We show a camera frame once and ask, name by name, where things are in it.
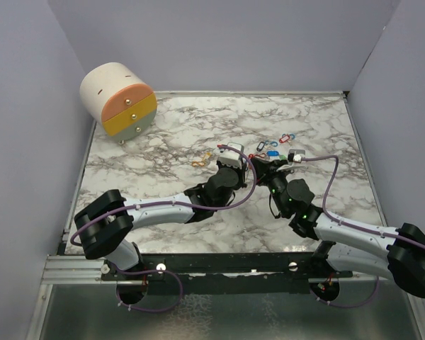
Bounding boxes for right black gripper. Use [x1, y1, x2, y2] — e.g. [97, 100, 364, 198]
[251, 157, 293, 217]

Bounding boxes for red S carabiner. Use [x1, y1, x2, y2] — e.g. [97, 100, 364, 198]
[249, 153, 266, 159]

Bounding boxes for blue key tag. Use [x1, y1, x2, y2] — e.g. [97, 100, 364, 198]
[266, 150, 279, 157]

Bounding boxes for black key tag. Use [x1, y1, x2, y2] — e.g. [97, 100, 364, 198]
[256, 142, 266, 152]

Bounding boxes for red key tag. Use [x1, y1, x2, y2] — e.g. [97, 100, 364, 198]
[279, 135, 291, 144]

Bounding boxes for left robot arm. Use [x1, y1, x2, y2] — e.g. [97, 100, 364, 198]
[74, 161, 247, 280]

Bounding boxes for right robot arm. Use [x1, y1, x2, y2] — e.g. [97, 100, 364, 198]
[251, 154, 425, 298]

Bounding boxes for black mounting base bar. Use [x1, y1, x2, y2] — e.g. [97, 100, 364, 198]
[101, 252, 352, 295]

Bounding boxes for round three-drawer storage box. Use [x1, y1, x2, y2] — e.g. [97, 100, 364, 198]
[79, 62, 157, 144]

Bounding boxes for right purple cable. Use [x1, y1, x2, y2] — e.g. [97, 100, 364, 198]
[293, 154, 425, 308]

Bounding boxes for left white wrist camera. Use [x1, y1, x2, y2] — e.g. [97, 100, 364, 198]
[217, 142, 244, 169]

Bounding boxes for aluminium rail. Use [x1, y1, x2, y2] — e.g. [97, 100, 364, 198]
[42, 250, 393, 284]

